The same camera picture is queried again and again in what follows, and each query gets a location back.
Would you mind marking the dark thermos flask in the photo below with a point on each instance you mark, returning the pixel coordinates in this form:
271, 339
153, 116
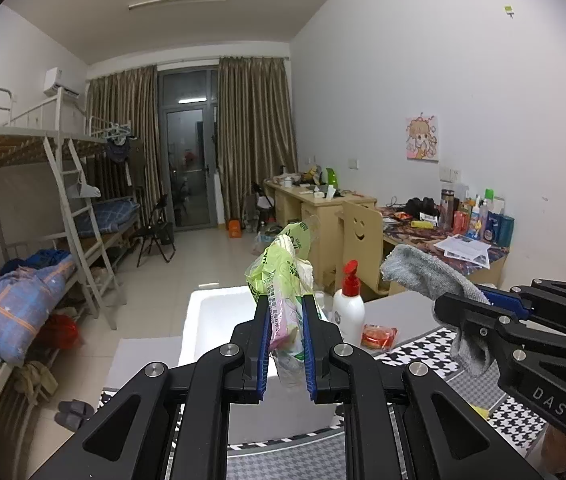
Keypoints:
447, 207

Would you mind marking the dark slipper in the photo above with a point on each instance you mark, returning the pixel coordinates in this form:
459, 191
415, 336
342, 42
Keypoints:
68, 422
80, 407

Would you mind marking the white lotion bottle red pump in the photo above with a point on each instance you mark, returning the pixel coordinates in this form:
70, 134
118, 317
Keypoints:
348, 315

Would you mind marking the black headphones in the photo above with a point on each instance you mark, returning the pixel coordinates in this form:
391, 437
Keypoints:
420, 206

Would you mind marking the cartoon wall poster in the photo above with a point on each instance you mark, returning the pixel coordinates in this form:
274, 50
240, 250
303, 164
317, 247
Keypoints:
422, 137

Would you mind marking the red plastic bag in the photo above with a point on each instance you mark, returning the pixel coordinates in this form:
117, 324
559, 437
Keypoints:
60, 332

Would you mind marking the wooden desk with printed mat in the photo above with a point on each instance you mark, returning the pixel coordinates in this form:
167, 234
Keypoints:
495, 270

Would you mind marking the white wall socket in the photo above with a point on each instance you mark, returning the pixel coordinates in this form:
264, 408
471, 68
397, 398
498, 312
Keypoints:
352, 164

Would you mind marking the red snack packet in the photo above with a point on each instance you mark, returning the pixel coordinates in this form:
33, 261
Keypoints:
378, 336

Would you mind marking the blue toiletry bottle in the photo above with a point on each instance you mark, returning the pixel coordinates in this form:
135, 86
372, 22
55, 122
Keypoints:
498, 230

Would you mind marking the glass balcony door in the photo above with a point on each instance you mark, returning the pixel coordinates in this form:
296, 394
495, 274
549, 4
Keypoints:
185, 160

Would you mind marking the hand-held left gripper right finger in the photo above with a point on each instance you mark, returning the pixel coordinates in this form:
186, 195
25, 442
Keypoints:
309, 347

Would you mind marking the white paper sheets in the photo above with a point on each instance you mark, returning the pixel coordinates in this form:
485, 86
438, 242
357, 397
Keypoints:
463, 250

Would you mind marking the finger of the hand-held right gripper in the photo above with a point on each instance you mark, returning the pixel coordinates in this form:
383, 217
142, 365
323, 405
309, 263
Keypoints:
468, 312
508, 304

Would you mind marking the olive cloth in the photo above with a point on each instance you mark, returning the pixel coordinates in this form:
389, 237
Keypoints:
35, 382

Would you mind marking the white air conditioner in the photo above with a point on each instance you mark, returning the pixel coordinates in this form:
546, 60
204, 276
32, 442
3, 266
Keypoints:
60, 80

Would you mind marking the white wall switch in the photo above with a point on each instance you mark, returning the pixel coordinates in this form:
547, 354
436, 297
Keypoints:
449, 175

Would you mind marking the brown curtain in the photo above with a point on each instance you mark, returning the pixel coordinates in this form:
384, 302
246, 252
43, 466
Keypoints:
253, 125
138, 110

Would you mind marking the black white houndstooth mat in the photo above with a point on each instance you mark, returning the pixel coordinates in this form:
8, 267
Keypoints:
428, 355

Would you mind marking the person's right hand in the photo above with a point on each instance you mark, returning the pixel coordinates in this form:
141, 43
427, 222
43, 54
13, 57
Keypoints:
560, 455

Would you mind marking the white foam box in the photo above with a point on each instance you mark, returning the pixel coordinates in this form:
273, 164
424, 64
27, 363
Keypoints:
213, 320

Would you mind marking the hanging dark clothes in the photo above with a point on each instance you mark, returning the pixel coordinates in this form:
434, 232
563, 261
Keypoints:
118, 150

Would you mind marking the blue checked bedding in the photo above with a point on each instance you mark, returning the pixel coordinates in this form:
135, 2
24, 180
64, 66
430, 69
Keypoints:
108, 215

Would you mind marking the white bed ladder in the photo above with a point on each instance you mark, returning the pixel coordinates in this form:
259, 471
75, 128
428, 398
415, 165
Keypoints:
64, 192

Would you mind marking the white metal bunk bed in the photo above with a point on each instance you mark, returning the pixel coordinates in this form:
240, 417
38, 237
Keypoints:
8, 140
98, 127

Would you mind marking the grey sock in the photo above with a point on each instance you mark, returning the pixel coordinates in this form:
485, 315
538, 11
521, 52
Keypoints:
423, 270

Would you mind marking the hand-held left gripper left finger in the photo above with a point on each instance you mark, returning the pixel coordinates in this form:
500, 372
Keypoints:
263, 350

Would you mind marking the orange stool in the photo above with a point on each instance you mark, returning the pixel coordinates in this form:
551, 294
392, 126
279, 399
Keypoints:
234, 230

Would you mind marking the green plastic bag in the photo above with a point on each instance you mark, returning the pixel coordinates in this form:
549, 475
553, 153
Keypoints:
283, 270

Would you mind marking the green wall hook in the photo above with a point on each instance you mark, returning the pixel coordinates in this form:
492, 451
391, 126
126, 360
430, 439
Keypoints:
509, 9

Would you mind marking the ceiling tube light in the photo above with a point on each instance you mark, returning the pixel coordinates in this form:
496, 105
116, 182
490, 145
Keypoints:
178, 1

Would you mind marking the wooden smiley chair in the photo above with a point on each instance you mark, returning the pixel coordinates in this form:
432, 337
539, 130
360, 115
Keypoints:
358, 230

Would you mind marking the black folding chair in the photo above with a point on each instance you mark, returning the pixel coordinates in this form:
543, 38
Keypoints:
263, 202
155, 232

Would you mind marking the blue plaid quilt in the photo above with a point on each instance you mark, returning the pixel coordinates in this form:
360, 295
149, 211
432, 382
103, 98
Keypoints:
18, 305

